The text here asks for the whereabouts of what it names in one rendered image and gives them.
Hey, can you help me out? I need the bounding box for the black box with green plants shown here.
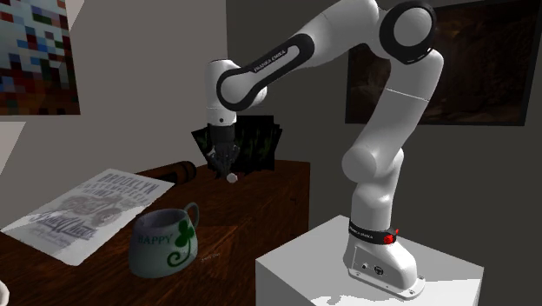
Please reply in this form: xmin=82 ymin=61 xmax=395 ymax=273
xmin=190 ymin=115 xmax=283 ymax=174

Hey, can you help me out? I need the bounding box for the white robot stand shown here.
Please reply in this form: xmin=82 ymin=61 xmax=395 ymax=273
xmin=254 ymin=214 xmax=486 ymax=306

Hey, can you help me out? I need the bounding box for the dark brown wooden cylinder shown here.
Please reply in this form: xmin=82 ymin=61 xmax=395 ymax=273
xmin=161 ymin=160 xmax=198 ymax=185

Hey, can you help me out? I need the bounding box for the white printed poster sheet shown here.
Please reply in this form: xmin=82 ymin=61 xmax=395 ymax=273
xmin=0 ymin=168 xmax=175 ymax=267

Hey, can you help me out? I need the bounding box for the dark brown wooden table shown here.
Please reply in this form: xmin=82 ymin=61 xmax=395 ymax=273
xmin=0 ymin=160 xmax=312 ymax=306

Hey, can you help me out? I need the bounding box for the white mug with green clover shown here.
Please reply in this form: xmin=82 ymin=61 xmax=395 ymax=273
xmin=128 ymin=202 xmax=201 ymax=279

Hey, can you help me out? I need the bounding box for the dark framed wall picture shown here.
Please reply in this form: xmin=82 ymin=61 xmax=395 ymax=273
xmin=345 ymin=0 xmax=542 ymax=127

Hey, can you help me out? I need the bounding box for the colourful pixel wall picture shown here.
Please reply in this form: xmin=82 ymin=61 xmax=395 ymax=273
xmin=0 ymin=0 xmax=82 ymax=116

